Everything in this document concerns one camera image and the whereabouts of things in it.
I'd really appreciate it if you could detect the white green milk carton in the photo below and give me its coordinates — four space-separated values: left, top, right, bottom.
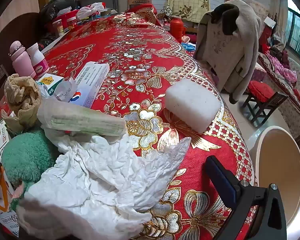
36 74 65 98

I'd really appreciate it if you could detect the beige round waste bin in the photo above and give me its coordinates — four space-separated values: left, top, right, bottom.
254 126 300 232

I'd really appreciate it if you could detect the long white medicine box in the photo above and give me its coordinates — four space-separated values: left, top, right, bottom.
67 62 110 108

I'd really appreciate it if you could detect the clear plastic wrapper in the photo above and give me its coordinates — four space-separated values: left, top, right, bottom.
52 79 78 103

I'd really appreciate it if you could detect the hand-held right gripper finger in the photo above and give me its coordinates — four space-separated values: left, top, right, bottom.
205 156 288 240

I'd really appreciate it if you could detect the black plastic bag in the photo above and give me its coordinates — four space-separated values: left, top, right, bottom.
39 0 77 29

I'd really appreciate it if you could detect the pink thermos bottle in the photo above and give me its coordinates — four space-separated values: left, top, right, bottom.
9 41 38 80

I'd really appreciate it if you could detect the orange white snack packet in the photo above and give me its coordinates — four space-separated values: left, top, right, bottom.
0 164 21 238

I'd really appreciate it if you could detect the crumpled brown paper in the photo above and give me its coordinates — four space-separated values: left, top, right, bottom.
1 74 42 133

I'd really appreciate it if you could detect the cardboard box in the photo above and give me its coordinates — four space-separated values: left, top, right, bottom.
128 0 152 7

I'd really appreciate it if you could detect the red gold floral tablecloth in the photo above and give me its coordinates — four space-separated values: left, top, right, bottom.
0 6 260 240

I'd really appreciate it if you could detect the floral covered tall appliance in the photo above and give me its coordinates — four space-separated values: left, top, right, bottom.
247 0 269 20

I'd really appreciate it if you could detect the white paper sheet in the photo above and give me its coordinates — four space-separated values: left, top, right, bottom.
41 34 66 54

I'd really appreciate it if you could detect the pink quilted blanket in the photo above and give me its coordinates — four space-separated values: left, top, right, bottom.
265 47 298 81

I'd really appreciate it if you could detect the green fluffy cloth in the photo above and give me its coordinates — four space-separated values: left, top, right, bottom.
1 129 59 207

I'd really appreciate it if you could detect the beige fleece coat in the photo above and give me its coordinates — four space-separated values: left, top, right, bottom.
195 0 262 105

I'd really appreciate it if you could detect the white foam sponge block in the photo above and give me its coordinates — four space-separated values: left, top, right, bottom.
164 81 222 134

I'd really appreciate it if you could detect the red thermos flask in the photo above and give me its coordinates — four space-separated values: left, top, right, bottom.
170 16 186 44

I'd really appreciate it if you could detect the white plastic bag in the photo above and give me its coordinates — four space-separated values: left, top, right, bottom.
77 2 107 18

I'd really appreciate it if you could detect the round red seat cushion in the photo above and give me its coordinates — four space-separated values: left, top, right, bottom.
247 81 277 103

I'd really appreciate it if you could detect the white tissue paper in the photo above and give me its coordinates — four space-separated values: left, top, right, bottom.
15 133 192 240

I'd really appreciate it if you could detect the green white plastic packet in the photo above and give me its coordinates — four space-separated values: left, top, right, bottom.
37 97 127 137

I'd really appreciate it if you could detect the yellow floral checked cloth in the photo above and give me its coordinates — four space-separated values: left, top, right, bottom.
165 0 211 23

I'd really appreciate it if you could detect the small dark wooden chair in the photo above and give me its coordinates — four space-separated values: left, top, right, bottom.
242 90 288 128

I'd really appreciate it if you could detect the jar with red lid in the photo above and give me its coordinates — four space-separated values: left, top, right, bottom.
52 19 65 37

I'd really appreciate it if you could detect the floral covered sofa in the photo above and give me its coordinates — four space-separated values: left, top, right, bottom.
255 52 300 142

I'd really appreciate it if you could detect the white bottle with pink label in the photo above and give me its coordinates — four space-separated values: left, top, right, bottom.
27 42 50 79

